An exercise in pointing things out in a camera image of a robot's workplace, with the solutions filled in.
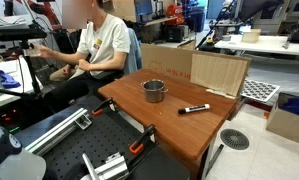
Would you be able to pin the black and white marker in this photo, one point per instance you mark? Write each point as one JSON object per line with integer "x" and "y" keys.
{"x": 195, "y": 108}

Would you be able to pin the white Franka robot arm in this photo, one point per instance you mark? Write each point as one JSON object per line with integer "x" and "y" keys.
{"x": 5, "y": 156}

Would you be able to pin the stainless steel pot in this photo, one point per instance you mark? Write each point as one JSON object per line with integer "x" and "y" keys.
{"x": 154, "y": 94}

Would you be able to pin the brown cardboard sheet with print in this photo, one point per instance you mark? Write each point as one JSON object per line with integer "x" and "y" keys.
{"x": 165, "y": 60}

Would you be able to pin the blue jacket on chair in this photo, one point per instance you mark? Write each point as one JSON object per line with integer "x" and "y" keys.
{"x": 134, "y": 53}

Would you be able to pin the black clamp with orange trigger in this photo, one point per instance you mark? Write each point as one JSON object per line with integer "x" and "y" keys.
{"x": 143, "y": 140}
{"x": 104, "y": 106}

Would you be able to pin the person in white t-shirt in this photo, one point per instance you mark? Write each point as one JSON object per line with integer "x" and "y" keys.
{"x": 105, "y": 40}

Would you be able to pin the black perforated breadboard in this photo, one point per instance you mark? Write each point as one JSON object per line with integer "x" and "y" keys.
{"x": 99, "y": 136}

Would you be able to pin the light corrugated cardboard panel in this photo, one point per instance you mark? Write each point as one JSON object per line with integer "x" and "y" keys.
{"x": 219, "y": 73}

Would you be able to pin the red Coca-Cola item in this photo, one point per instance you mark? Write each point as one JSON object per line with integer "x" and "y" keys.
{"x": 175, "y": 14}

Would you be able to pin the black computer monitor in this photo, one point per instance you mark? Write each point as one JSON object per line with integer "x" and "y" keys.
{"x": 144, "y": 7}

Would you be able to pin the round floor drain grate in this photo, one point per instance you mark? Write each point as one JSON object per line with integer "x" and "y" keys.
{"x": 234, "y": 139}

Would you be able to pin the white perforated tray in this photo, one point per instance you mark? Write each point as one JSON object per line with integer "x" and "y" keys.
{"x": 259, "y": 90}

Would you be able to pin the small wooden box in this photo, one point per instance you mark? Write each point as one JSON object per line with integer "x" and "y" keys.
{"x": 251, "y": 35}

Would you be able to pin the white VR controller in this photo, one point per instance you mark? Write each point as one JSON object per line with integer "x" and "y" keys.
{"x": 32, "y": 50}

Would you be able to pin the long white work table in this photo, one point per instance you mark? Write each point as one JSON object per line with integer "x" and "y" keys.
{"x": 272, "y": 46}

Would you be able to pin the black softbox on stand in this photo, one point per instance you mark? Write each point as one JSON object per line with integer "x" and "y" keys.
{"x": 259, "y": 9}

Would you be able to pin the white side table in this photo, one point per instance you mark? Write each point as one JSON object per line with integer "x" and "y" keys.
{"x": 9, "y": 95}

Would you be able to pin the open cardboard box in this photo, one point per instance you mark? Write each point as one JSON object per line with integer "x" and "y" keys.
{"x": 285, "y": 128}

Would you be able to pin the blue cloth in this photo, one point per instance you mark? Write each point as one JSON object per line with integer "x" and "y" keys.
{"x": 7, "y": 80}

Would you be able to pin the black control box with lights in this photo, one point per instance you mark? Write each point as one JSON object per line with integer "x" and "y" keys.
{"x": 9, "y": 120}

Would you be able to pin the blue fabric bag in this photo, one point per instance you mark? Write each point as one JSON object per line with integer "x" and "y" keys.
{"x": 297, "y": 106}

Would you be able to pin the short aluminium profile rail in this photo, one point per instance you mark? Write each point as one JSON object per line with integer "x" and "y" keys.
{"x": 107, "y": 167}

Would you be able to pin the black metal table frame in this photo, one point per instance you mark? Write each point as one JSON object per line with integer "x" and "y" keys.
{"x": 215, "y": 160}

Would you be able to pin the long aluminium profile rail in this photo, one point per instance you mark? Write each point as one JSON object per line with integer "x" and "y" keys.
{"x": 55, "y": 132}

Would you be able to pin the black camera tripod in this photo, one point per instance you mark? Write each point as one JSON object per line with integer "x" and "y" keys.
{"x": 30, "y": 71}

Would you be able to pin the black stereo camera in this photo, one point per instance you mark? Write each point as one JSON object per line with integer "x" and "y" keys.
{"x": 17, "y": 33}

